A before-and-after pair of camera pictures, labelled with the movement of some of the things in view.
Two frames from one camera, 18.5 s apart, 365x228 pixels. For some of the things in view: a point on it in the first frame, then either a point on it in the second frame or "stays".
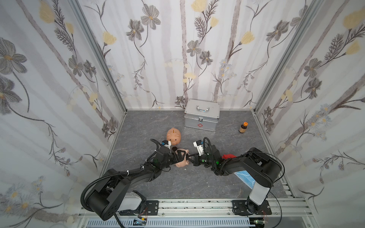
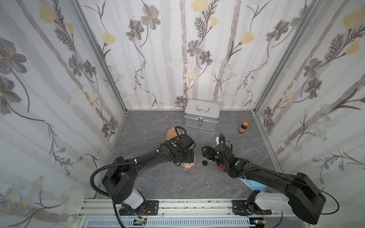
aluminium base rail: x=282 y=213 stays
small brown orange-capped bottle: x=242 y=129 stays
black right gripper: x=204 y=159 → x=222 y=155
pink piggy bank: x=173 y=135 stays
